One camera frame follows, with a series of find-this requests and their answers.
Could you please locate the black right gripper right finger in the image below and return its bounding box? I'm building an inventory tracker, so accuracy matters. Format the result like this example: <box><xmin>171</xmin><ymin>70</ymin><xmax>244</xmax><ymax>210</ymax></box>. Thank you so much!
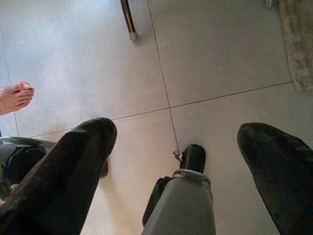
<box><xmin>237</xmin><ymin>122</ymin><xmax>313</xmax><ymax>235</ymax></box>

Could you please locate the person's bare foot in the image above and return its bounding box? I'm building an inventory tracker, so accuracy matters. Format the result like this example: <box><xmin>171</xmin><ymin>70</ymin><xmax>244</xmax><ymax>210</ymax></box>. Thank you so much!
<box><xmin>0</xmin><ymin>81</ymin><xmax>35</xmax><ymax>116</ymax></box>

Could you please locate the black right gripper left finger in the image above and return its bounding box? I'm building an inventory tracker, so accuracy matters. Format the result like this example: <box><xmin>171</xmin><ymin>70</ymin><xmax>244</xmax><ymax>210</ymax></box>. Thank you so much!
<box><xmin>0</xmin><ymin>117</ymin><xmax>117</xmax><ymax>235</ymax></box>

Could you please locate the brown chair leg, metal tip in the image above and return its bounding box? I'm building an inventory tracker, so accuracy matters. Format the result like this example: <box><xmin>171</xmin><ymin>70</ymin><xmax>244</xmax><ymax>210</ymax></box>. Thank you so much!
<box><xmin>120</xmin><ymin>0</ymin><xmax>139</xmax><ymax>41</ymax></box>

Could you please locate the small white floor scrap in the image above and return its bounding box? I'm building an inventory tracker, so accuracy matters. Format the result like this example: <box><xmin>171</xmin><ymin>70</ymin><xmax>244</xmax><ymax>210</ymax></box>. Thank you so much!
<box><xmin>172</xmin><ymin>149</ymin><xmax>184</xmax><ymax>162</ymax></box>

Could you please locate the beige patterned rug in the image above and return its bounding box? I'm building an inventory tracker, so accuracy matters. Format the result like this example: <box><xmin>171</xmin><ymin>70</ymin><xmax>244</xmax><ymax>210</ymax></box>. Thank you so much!
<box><xmin>263</xmin><ymin>0</ymin><xmax>313</xmax><ymax>94</ymax></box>

